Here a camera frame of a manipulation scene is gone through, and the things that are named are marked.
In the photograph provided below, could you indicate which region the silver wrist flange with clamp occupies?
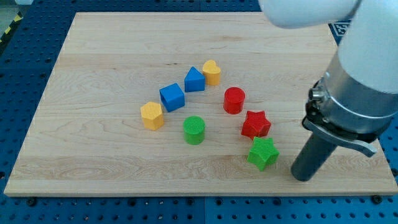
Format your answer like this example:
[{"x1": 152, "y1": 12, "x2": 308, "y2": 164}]
[{"x1": 302, "y1": 54, "x2": 397, "y2": 157}]

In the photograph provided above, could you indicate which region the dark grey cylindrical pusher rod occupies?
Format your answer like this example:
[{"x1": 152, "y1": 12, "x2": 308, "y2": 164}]
[{"x1": 290, "y1": 134, "x2": 337, "y2": 182}]

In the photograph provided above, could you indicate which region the red star block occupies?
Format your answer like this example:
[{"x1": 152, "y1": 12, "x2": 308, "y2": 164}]
[{"x1": 241, "y1": 111, "x2": 272, "y2": 139}]

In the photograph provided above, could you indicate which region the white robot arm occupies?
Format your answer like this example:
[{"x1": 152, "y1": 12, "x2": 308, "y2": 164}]
[{"x1": 259, "y1": 0, "x2": 397, "y2": 181}]

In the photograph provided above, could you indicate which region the green star block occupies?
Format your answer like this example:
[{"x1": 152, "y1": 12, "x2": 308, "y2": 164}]
[{"x1": 247, "y1": 137, "x2": 279, "y2": 171}]

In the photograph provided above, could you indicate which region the fiducial marker tag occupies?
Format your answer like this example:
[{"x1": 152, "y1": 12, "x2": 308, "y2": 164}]
[{"x1": 328, "y1": 20, "x2": 351, "y2": 45}]

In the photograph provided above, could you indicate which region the red cylinder block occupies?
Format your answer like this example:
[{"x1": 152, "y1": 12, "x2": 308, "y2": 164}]
[{"x1": 223, "y1": 86, "x2": 246, "y2": 114}]

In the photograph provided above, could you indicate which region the green cylinder block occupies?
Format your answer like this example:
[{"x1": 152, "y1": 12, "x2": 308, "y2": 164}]
[{"x1": 183, "y1": 116, "x2": 205, "y2": 145}]

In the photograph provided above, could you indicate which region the yellow heart block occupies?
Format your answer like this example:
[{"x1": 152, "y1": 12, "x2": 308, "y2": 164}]
[{"x1": 202, "y1": 60, "x2": 221, "y2": 85}]

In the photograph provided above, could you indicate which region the blue triangle block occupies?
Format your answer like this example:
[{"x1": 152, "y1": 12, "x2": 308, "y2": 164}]
[{"x1": 184, "y1": 67, "x2": 205, "y2": 92}]

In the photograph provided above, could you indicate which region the blue cube block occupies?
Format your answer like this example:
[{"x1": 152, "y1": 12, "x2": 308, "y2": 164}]
[{"x1": 159, "y1": 83, "x2": 185, "y2": 112}]

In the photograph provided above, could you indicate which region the yellow hexagon block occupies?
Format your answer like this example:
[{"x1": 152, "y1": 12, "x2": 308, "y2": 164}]
[{"x1": 140, "y1": 101, "x2": 164, "y2": 131}]

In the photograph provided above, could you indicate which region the light wooden board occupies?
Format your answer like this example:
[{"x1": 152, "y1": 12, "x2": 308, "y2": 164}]
[{"x1": 4, "y1": 12, "x2": 397, "y2": 197}]

